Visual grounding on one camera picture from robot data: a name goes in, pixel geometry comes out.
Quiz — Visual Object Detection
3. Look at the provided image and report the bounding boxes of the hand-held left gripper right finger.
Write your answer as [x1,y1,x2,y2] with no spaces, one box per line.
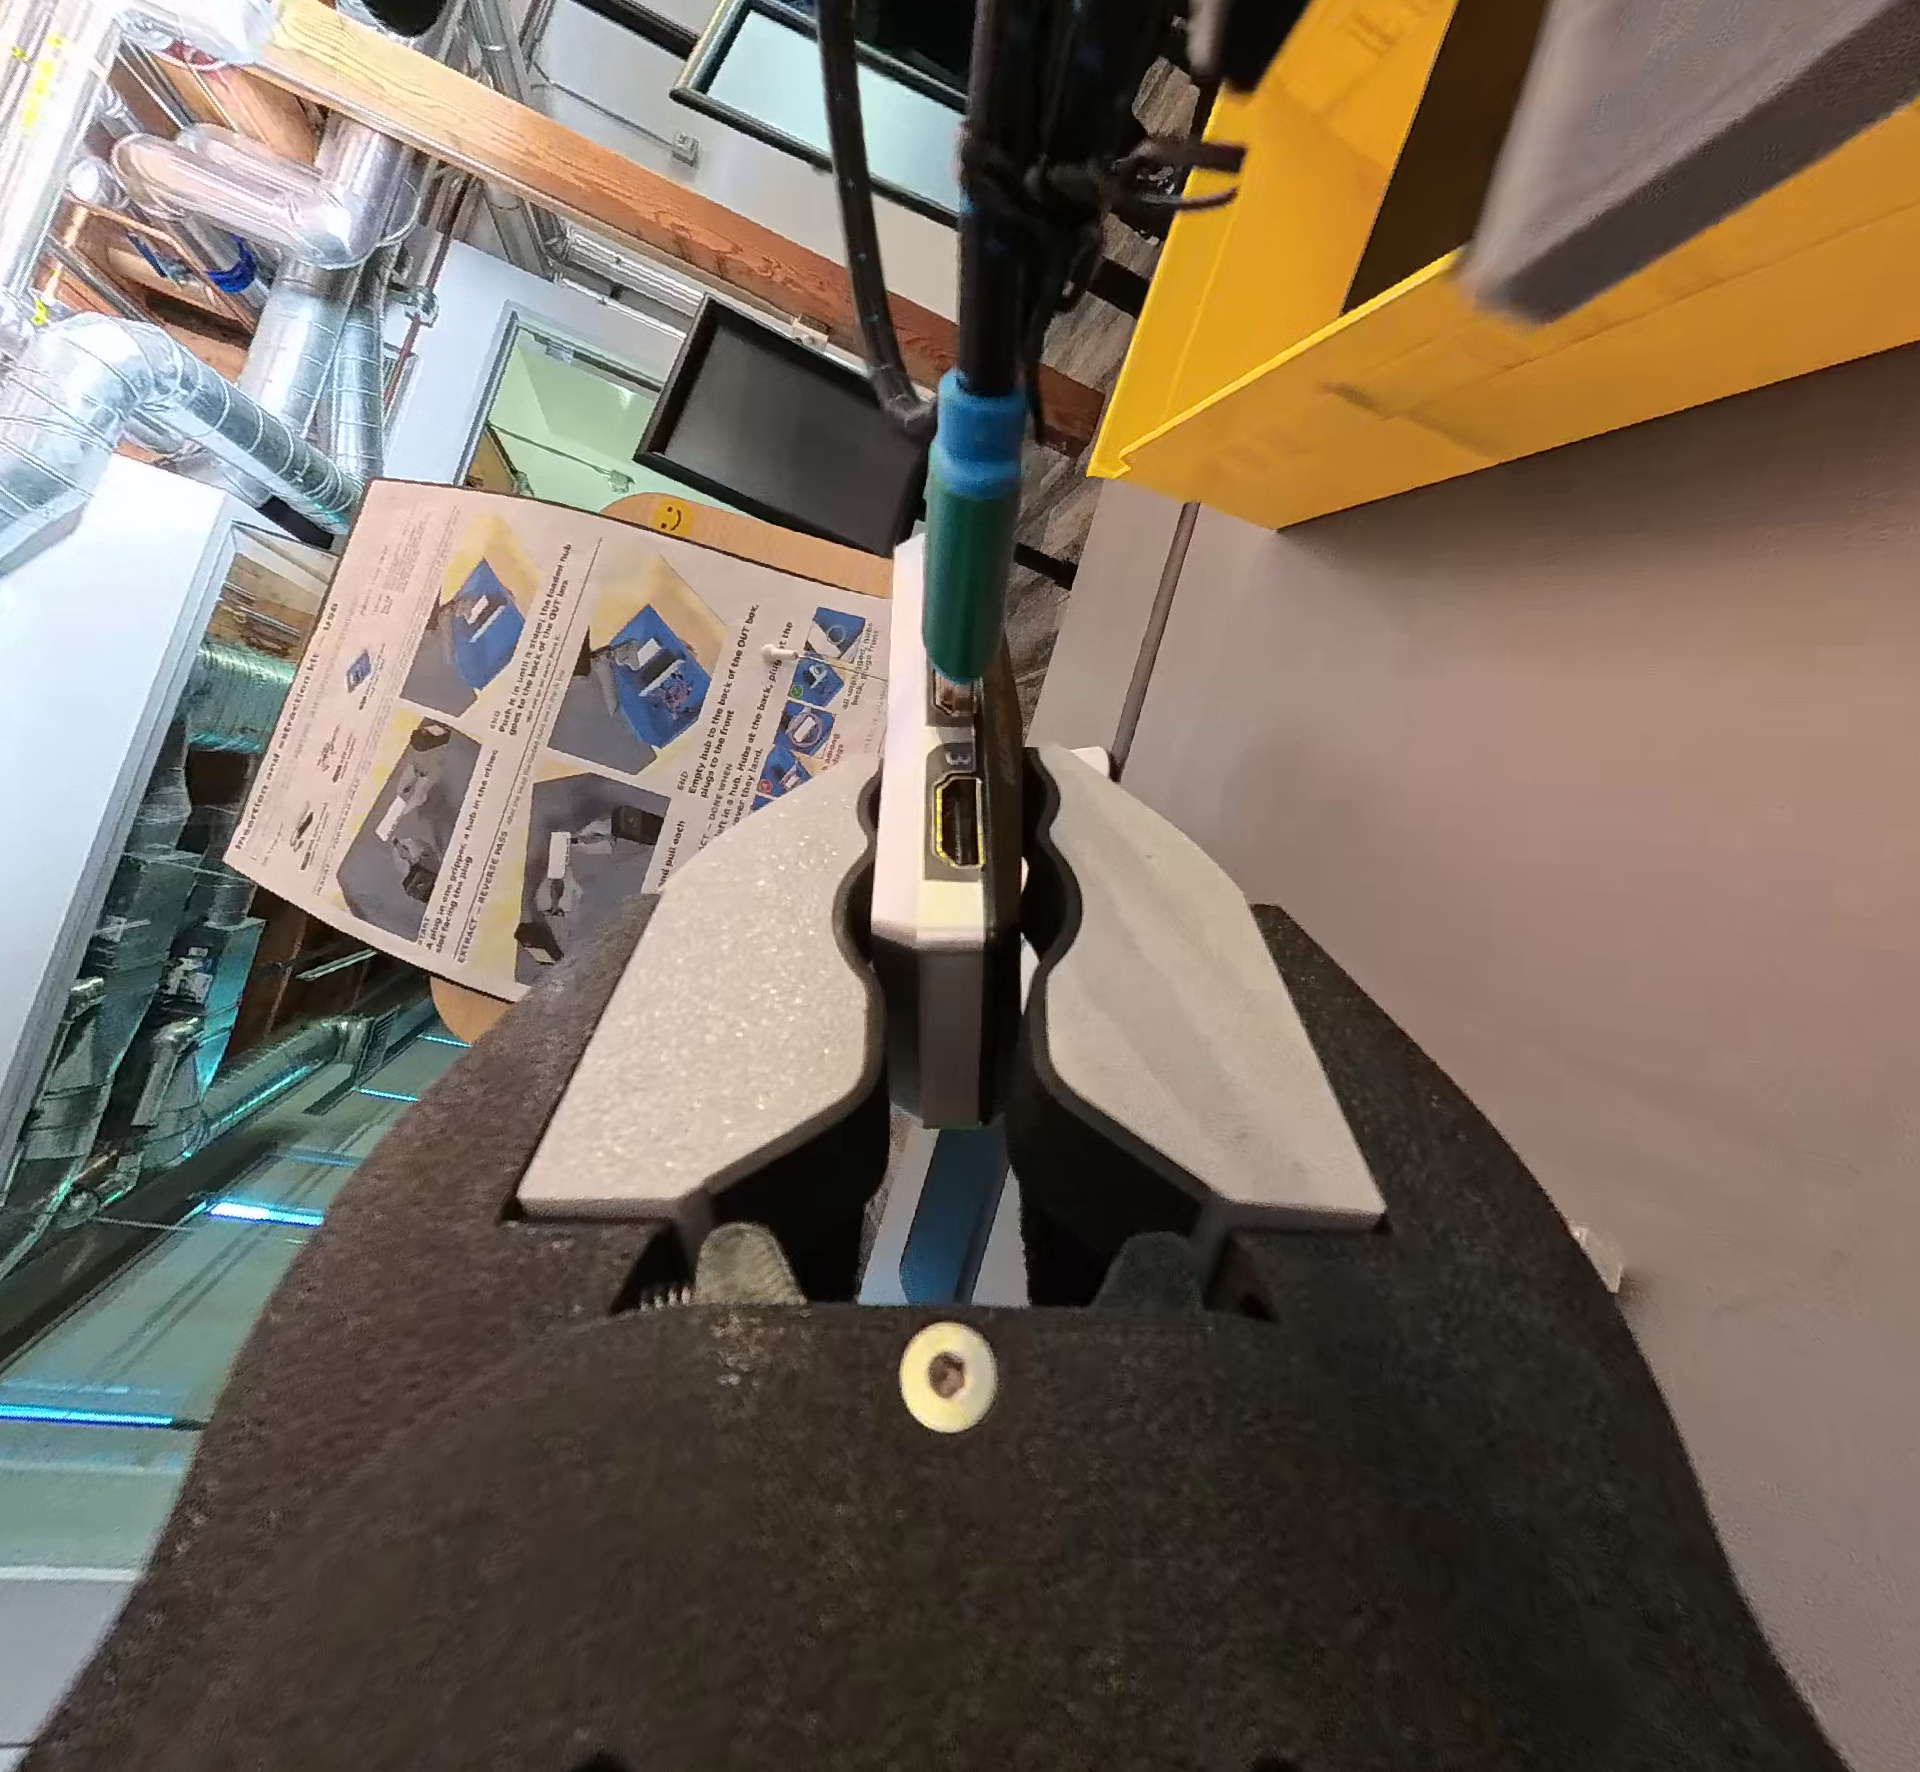
[1015,742,1392,1232]

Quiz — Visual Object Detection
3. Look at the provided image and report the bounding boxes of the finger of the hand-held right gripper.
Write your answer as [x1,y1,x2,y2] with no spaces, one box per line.
[1463,0,1920,329]

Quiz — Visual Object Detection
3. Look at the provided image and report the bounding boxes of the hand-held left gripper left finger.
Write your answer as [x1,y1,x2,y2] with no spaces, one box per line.
[516,778,896,1225]

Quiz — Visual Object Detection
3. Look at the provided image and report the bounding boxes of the silver port hub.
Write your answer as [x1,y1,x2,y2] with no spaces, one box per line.
[865,536,1041,1128]

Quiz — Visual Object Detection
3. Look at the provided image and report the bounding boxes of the yellow plastic bin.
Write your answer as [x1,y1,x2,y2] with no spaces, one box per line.
[1088,0,1920,528]

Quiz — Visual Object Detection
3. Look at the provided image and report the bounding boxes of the braided hdmi cable green plugs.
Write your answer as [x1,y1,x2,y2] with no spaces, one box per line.
[795,0,1247,725]

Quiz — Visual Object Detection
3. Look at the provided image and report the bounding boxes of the printed instruction sheet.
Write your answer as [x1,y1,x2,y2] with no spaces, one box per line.
[227,478,896,993]

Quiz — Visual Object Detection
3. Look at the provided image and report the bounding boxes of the instruction sheet on stand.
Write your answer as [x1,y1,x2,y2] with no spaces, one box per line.
[421,491,903,1046]

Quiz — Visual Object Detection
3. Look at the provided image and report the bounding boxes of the silver ventilation duct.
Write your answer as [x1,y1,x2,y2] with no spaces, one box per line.
[62,33,436,273]
[0,317,377,573]

